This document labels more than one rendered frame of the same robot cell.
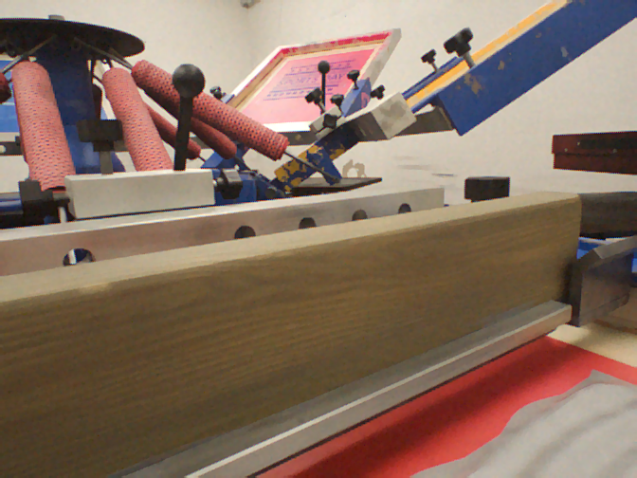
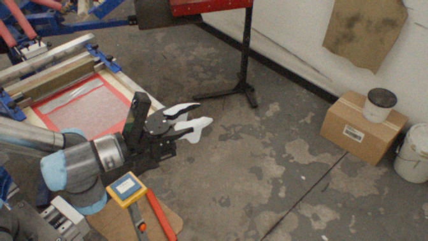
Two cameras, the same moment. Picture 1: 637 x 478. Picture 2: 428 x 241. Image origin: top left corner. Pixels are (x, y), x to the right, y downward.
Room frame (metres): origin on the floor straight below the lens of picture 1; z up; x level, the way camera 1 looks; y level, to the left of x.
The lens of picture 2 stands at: (-1.39, -0.54, 2.24)
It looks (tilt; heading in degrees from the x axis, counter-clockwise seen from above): 47 degrees down; 350
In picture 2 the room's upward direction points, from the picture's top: straight up
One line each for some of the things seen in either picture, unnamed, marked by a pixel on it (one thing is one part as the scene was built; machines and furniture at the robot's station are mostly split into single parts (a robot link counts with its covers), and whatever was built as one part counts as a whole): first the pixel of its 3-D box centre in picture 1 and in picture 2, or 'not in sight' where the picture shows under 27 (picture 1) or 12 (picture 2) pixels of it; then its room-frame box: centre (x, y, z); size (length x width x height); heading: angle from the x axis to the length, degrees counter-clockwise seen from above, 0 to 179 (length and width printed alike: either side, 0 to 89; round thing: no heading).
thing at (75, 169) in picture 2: not in sight; (73, 166); (-0.93, -0.33, 1.65); 0.11 x 0.08 x 0.09; 107
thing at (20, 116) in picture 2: not in sight; (11, 107); (0.05, 0.25, 0.98); 0.30 x 0.05 x 0.07; 34
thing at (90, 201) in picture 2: not in sight; (84, 185); (-0.91, -0.33, 1.56); 0.11 x 0.08 x 0.11; 17
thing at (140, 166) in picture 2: not in sight; (123, 164); (-0.24, -0.27, 0.74); 0.45 x 0.03 x 0.43; 124
